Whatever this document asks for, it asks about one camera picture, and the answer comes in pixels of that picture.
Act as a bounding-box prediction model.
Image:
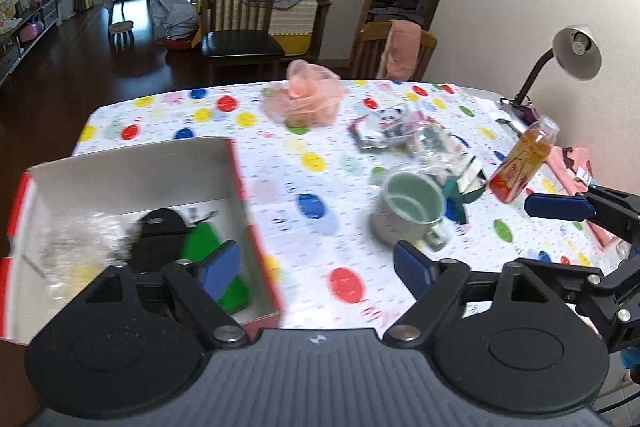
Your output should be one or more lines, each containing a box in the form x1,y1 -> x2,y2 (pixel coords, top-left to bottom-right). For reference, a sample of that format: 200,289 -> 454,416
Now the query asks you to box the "orange drink bottle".
488,115 -> 560,204

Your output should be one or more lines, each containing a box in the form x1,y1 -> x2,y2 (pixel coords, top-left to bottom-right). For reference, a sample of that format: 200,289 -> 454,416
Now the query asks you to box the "clear zip plastic bag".
407,120 -> 480,185

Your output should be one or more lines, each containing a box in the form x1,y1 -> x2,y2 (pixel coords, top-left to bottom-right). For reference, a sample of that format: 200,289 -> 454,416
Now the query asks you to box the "clear bubble wrap sheet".
40,212 -> 141,303

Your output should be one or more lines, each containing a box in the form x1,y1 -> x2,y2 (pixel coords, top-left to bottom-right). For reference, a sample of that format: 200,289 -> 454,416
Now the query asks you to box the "panda print wipes pack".
348,104 -> 426,150

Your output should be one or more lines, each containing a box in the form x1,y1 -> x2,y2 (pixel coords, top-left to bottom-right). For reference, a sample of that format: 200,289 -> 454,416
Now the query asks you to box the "pink mesh bath loofah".
262,60 -> 346,128

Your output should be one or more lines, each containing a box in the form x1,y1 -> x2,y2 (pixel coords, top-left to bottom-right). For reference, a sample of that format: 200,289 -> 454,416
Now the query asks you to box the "Christmas tree tote bag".
440,156 -> 487,225

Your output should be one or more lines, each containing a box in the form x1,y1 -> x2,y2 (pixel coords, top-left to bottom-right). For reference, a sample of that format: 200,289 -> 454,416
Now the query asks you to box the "pink cloth on table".
544,145 -> 622,249

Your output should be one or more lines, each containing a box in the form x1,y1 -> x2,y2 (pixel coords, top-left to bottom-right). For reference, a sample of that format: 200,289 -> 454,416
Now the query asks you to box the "green object in box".
179,222 -> 250,314

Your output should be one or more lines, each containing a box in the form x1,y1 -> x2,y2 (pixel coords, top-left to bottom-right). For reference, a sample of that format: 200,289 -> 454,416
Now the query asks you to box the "pale green ceramic mug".
370,170 -> 450,251

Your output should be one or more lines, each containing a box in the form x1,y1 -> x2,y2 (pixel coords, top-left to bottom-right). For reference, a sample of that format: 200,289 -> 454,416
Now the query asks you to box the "red and white cardboard box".
1,138 -> 282,345

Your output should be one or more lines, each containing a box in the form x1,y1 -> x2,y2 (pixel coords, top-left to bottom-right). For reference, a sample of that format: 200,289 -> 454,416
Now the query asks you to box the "balloon print tablecloth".
71,78 -> 632,333

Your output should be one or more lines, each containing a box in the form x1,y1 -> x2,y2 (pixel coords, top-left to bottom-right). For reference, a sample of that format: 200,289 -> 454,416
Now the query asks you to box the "grey desk lamp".
500,25 -> 602,124

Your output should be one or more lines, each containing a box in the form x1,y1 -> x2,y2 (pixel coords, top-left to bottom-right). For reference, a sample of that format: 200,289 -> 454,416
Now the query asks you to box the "pink towel on chair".
376,20 -> 422,80

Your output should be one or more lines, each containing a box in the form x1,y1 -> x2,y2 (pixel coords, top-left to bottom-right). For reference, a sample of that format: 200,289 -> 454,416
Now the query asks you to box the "wooden chair with pink towel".
350,20 -> 437,81

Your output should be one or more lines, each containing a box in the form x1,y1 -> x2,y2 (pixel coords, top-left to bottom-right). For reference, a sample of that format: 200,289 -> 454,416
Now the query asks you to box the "small round wooden stool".
107,20 -> 134,50

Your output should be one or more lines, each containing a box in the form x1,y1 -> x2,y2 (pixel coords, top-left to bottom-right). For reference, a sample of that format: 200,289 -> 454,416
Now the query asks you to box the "grey stuffed bag on floor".
149,0 -> 198,41

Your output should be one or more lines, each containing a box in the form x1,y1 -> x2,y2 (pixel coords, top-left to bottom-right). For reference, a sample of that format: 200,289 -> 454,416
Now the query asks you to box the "wooden chair with black seat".
200,0 -> 284,79

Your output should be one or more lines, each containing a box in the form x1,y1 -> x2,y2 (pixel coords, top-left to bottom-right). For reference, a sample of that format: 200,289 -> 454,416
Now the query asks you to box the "low TV console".
0,0 -> 62,83

